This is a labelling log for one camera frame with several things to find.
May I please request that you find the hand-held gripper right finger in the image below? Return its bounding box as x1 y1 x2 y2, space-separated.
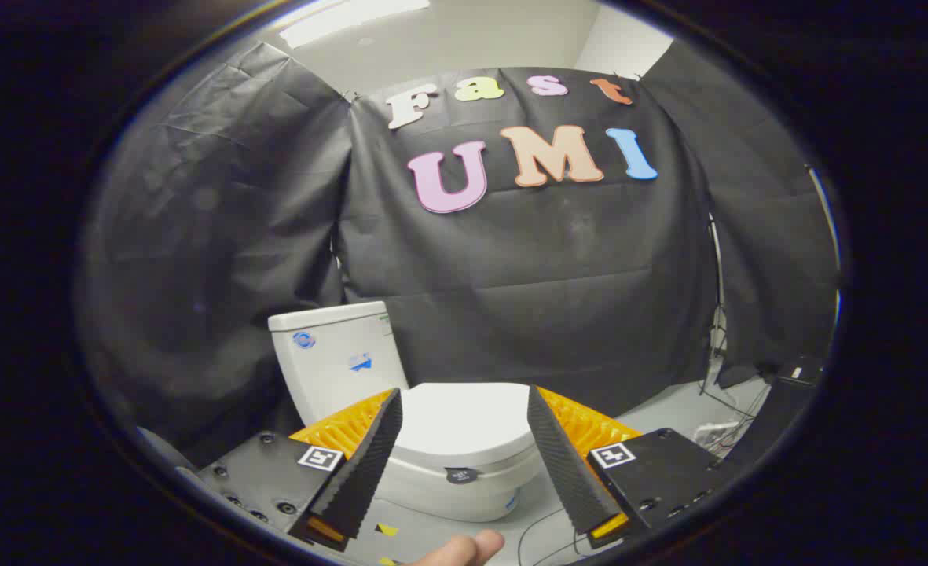
526 384 735 549

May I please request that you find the white toilet tank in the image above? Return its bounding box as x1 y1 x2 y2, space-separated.
268 301 411 429

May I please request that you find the black box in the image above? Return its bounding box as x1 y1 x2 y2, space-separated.
727 355 826 472

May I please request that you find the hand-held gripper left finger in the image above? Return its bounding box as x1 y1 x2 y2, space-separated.
196 387 403 551

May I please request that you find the black backdrop cloth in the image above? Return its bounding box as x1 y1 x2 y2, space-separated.
79 39 842 472

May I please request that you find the thin metal backdrop stand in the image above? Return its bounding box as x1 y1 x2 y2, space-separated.
699 212 733 394

